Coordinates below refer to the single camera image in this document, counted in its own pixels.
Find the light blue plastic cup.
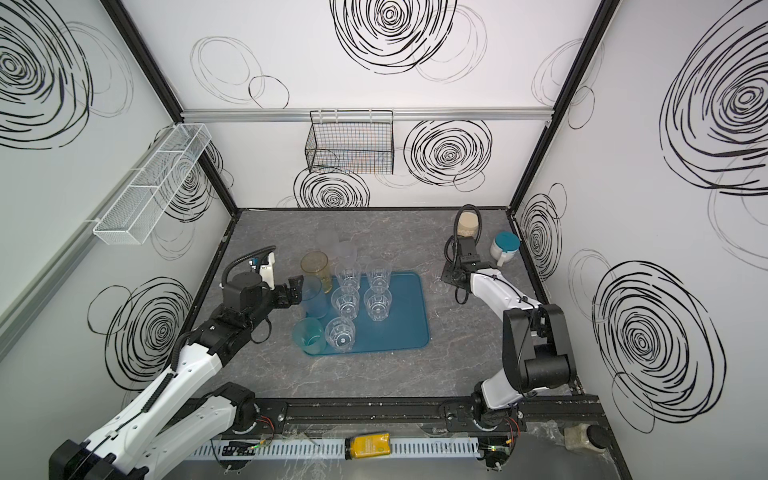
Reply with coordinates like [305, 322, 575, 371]
[301, 275, 330, 319]

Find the teal green plastic cup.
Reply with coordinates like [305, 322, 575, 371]
[292, 317, 327, 355]

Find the yellow transparent cup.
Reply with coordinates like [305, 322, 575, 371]
[300, 250, 333, 293]

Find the clear faceted glass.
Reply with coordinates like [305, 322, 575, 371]
[364, 287, 393, 322]
[335, 257, 362, 290]
[331, 286, 360, 320]
[324, 317, 356, 353]
[365, 258, 392, 291]

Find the teal plastic tray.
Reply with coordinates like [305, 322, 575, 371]
[309, 271, 430, 357]

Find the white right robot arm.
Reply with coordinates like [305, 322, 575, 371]
[442, 234, 577, 410]

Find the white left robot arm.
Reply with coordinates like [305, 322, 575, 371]
[48, 272, 304, 479]

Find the white mug teal lid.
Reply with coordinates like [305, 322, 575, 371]
[489, 231, 521, 269]

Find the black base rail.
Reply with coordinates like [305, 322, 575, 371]
[255, 395, 609, 434]

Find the white wire shelf basket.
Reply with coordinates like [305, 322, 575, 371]
[93, 123, 212, 245]

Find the white slotted cable duct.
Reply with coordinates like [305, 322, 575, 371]
[188, 437, 481, 462]

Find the black wire basket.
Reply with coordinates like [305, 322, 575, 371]
[304, 120, 395, 175]

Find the aluminium wall rail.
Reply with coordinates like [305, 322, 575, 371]
[181, 106, 554, 123]

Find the yellow box on rail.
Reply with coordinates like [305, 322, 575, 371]
[344, 432, 391, 460]

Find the black corner frame post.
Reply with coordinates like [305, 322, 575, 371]
[100, 0, 240, 217]

